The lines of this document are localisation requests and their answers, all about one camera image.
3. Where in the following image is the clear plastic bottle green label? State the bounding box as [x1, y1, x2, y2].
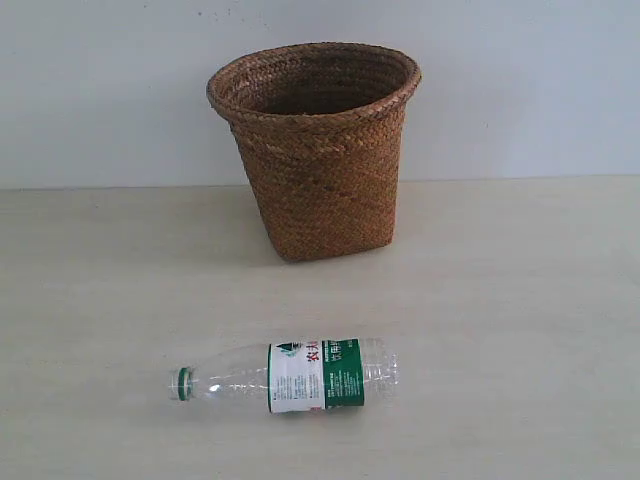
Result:
[168, 338, 399, 414]

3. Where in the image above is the brown woven wicker basket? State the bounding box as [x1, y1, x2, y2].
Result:
[206, 42, 421, 262]

